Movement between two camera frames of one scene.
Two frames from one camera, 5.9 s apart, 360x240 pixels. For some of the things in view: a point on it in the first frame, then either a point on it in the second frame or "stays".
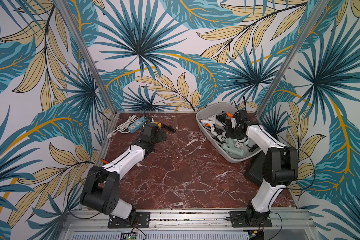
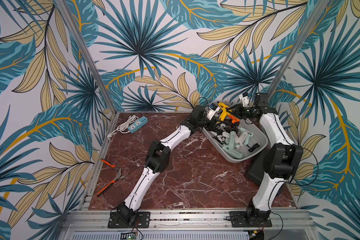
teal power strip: [133, 127] stays
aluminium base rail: [189, 224] stays
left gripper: [161, 138] → [213, 122]
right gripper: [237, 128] → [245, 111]
